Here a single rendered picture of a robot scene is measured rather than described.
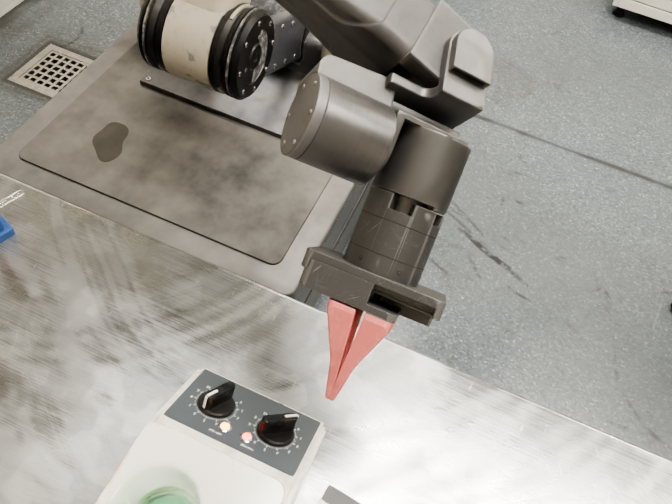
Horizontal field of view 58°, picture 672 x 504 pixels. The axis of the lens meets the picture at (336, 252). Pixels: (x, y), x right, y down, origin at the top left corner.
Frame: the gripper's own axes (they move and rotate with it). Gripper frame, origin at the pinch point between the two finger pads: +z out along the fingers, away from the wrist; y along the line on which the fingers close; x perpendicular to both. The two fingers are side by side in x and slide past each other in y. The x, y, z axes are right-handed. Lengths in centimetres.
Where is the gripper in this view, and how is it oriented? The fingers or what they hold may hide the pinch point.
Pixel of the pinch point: (334, 387)
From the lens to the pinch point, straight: 45.9
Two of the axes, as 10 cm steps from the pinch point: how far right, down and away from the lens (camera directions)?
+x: 1.7, -0.2, 9.9
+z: -3.6, 9.3, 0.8
